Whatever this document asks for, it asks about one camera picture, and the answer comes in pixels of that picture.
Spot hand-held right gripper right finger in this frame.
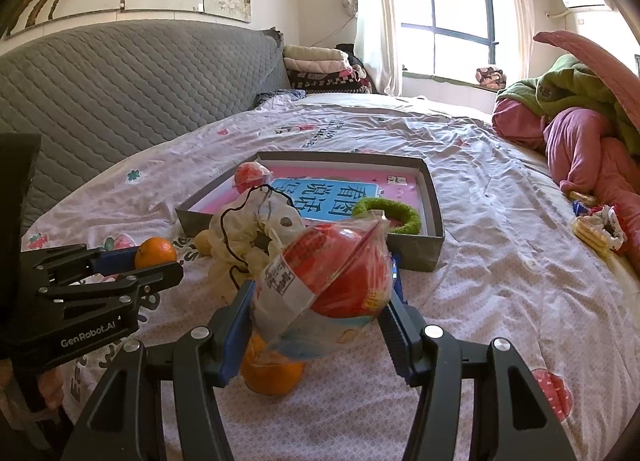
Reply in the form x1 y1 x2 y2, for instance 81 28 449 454
377 286 583 461

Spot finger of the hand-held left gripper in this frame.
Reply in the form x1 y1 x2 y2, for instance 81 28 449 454
22 242 139 288
32 261 185 314

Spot patterned cloth on windowsill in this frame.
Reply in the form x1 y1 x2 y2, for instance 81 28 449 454
475 66 507 88

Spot green blanket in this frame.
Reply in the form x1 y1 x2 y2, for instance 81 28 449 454
497 54 640 152

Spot blue and yellow packet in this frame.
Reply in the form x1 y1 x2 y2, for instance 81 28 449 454
569 190 598 217

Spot dark patterned cloth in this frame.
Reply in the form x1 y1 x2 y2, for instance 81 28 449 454
254 90 307 108

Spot grey quilted headboard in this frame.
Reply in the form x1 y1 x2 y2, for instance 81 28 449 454
0 18 291 227

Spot salmon pink cushion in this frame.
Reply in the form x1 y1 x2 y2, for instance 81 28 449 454
532 30 640 107

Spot cream folded blanket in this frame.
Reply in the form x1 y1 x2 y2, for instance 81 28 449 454
282 44 351 74

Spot white printed scrunchie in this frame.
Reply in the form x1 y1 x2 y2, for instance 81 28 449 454
590 205 628 252

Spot white curtain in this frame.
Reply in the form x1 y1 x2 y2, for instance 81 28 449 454
500 0 538 67
350 0 403 97

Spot cream drawstring bag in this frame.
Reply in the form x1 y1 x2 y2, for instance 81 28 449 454
207 186 307 302

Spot green fuzzy ring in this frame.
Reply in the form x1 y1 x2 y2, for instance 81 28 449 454
351 197 422 235

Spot yellow wafer snack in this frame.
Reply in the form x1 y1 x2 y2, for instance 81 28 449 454
572 218 608 256

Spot blue snack packet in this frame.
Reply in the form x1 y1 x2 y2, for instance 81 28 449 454
387 253 408 304

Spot grey cardboard box tray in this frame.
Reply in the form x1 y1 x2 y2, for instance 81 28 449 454
175 151 446 273

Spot pink and blue book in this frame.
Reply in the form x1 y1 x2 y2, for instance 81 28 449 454
192 172 423 234

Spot pink quilt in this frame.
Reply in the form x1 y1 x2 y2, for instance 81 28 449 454
491 97 640 262

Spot blue toy egg packet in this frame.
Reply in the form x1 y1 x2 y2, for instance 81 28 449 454
234 162 273 194

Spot window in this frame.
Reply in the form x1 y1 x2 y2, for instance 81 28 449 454
395 0 501 79

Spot dark floral folded blanket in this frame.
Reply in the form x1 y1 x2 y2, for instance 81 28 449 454
287 66 376 94

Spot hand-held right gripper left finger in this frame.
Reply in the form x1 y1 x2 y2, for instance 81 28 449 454
60 280 257 461

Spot orange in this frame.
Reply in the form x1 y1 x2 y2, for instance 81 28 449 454
134 237 178 271
240 333 305 397

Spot red toy egg packet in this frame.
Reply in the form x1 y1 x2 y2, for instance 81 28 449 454
247 218 396 362

